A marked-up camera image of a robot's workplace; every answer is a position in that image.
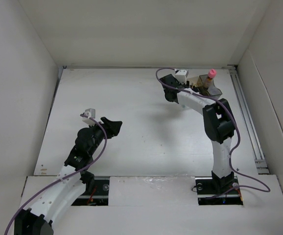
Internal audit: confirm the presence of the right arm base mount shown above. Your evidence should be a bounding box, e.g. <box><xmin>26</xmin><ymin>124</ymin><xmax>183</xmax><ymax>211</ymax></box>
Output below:
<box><xmin>191</xmin><ymin>176</ymin><xmax>243</xmax><ymax>206</ymax></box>

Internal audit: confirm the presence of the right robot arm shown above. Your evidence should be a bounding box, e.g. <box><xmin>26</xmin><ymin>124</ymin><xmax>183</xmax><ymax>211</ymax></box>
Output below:
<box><xmin>158</xmin><ymin>74</ymin><xmax>235</xmax><ymax>194</ymax></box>

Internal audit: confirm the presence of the purple cable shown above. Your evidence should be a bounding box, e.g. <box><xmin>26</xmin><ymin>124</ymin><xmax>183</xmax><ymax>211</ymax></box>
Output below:
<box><xmin>155</xmin><ymin>68</ymin><xmax>271</xmax><ymax>199</ymax></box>
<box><xmin>3</xmin><ymin>113</ymin><xmax>108</xmax><ymax>235</ymax></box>

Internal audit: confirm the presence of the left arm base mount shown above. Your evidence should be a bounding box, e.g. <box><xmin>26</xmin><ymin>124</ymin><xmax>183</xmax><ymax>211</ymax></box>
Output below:
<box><xmin>72</xmin><ymin>176</ymin><xmax>110</xmax><ymax>206</ymax></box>

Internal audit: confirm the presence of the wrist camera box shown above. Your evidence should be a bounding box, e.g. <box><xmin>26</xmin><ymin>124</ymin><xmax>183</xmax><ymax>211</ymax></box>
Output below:
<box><xmin>175</xmin><ymin>70</ymin><xmax>189</xmax><ymax>83</ymax></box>
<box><xmin>80</xmin><ymin>108</ymin><xmax>95</xmax><ymax>126</ymax></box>

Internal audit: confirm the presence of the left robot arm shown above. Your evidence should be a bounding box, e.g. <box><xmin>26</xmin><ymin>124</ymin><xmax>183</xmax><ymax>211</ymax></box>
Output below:
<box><xmin>11</xmin><ymin>114</ymin><xmax>122</xmax><ymax>235</ymax></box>

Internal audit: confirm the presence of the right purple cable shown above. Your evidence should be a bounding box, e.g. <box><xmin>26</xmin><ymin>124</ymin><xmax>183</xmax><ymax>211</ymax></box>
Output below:
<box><xmin>155</xmin><ymin>68</ymin><xmax>271</xmax><ymax>199</ymax></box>

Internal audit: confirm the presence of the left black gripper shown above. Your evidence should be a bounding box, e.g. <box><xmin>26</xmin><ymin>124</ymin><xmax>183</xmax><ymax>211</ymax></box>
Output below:
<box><xmin>88</xmin><ymin>117</ymin><xmax>121</xmax><ymax>155</ymax></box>

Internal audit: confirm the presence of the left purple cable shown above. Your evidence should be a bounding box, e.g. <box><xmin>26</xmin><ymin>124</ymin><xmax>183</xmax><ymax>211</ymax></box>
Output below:
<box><xmin>3</xmin><ymin>113</ymin><xmax>108</xmax><ymax>235</ymax></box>

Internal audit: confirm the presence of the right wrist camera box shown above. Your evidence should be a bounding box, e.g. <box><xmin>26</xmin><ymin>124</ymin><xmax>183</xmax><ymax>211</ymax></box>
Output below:
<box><xmin>175</xmin><ymin>70</ymin><xmax>189</xmax><ymax>83</ymax></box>

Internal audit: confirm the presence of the three-compartment plastic organizer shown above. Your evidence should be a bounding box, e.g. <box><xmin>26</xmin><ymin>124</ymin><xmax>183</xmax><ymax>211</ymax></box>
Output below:
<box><xmin>186</xmin><ymin>74</ymin><xmax>222</xmax><ymax>99</ymax></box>

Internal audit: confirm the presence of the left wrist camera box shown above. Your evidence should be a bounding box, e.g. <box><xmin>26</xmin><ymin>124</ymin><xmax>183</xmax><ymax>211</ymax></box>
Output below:
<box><xmin>80</xmin><ymin>108</ymin><xmax>95</xmax><ymax>126</ymax></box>

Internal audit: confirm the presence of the pink cap glue bottle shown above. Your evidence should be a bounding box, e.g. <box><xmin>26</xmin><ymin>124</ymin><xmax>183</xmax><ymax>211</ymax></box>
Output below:
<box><xmin>203</xmin><ymin>69</ymin><xmax>217</xmax><ymax>89</ymax></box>

